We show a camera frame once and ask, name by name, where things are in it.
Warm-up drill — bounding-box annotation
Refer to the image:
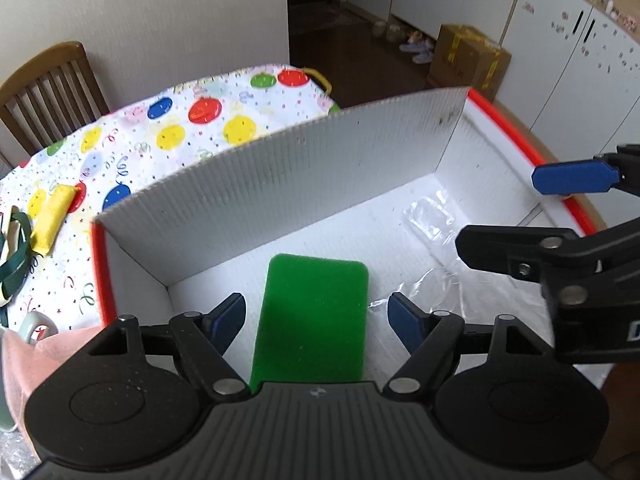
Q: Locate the brown cardboard box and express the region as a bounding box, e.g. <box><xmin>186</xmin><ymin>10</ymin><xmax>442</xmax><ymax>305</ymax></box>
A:
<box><xmin>428</xmin><ymin>24</ymin><xmax>512</xmax><ymax>102</ymax></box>

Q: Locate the yellow sponge cloth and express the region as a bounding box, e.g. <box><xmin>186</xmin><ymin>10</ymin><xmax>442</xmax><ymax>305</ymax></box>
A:
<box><xmin>27</xmin><ymin>184</ymin><xmax>77</xmax><ymax>256</ymax></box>

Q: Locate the red white storage box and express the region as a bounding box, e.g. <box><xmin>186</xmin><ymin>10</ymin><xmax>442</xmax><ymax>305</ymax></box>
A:
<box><xmin>90</xmin><ymin>84</ymin><xmax>616</xmax><ymax>391</ymax></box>

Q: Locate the yellow rimmed trash bin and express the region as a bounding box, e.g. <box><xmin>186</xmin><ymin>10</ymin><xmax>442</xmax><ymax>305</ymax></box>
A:
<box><xmin>302</xmin><ymin>67</ymin><xmax>333</xmax><ymax>96</ymax></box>

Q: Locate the clear plastic bag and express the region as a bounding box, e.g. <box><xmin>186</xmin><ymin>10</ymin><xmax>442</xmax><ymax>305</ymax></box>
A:
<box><xmin>340</xmin><ymin>188</ymin><xmax>550</xmax><ymax>334</ymax></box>

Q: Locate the white wall cabinet unit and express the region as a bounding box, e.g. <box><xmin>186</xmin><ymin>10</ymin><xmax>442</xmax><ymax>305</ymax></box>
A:
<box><xmin>346</xmin><ymin>0</ymin><xmax>639</xmax><ymax>234</ymax></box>

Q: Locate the wooden chair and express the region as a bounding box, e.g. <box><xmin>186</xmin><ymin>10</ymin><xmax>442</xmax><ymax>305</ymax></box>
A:
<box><xmin>1</xmin><ymin>41</ymin><xmax>110</xmax><ymax>155</ymax></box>

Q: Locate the pink mesh bath pouf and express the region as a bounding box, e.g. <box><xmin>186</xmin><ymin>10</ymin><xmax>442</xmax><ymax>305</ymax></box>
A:
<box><xmin>1</xmin><ymin>326</ymin><xmax>103</xmax><ymax>439</ymax></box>

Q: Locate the green white patterned bag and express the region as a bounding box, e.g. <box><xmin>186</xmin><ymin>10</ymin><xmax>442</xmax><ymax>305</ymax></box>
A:
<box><xmin>1</xmin><ymin>206</ymin><xmax>32</xmax><ymax>328</ymax></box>

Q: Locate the green sponge block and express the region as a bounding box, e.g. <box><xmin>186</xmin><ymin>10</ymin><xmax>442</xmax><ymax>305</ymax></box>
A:
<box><xmin>250</xmin><ymin>254</ymin><xmax>369</xmax><ymax>391</ymax></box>

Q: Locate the mint green mug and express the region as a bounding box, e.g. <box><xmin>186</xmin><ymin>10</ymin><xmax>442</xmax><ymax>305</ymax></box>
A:
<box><xmin>1</xmin><ymin>311</ymin><xmax>58</xmax><ymax>432</ymax></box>

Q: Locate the colourful polka dot tablecloth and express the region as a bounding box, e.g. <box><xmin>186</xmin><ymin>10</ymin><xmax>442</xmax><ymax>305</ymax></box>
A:
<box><xmin>1</xmin><ymin>64</ymin><xmax>338</xmax><ymax>330</ymax></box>

